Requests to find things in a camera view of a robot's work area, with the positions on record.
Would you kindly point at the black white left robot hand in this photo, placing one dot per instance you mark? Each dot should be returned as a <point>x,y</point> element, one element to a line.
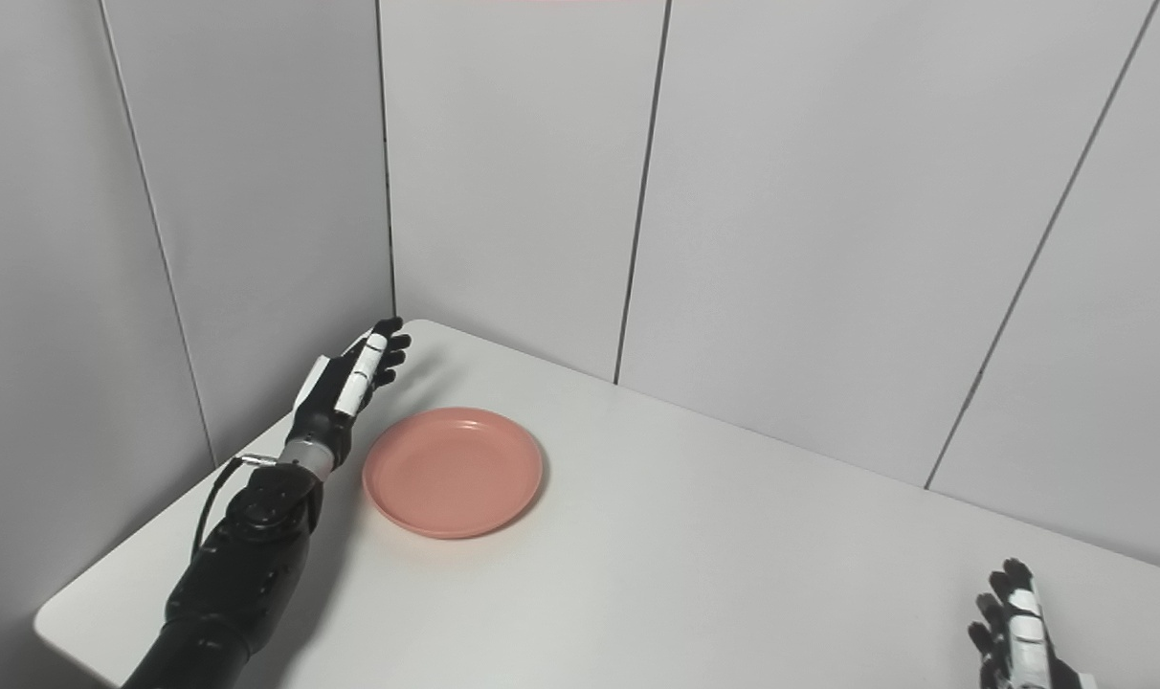
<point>326,402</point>

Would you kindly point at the pink plastic plate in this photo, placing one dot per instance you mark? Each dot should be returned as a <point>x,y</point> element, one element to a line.
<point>453,471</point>

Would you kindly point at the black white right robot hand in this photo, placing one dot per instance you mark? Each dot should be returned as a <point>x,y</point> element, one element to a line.
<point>1015,641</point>

